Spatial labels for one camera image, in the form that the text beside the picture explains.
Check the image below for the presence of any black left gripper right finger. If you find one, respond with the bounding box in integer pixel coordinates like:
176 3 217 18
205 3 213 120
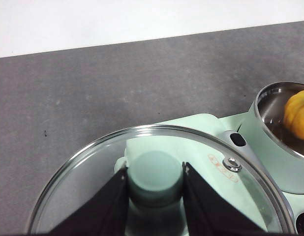
182 161 268 236

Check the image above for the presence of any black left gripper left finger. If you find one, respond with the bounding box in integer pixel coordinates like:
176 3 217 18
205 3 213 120
47 162 130 236

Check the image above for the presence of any glass lid with green knob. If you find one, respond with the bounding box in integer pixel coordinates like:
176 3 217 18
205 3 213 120
26 124 294 236

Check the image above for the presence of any yellow pumpkin with green stem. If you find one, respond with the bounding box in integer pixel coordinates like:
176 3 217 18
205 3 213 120
283 89 304 141

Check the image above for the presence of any mint green cooker base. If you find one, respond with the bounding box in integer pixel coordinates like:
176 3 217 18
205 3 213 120
219 112 304 236

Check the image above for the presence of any silver griddle cover handle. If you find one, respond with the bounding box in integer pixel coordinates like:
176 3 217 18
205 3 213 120
220 129 280 190

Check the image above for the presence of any mint green pot with handle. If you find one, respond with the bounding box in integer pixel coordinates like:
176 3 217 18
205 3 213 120
239 82 304 195

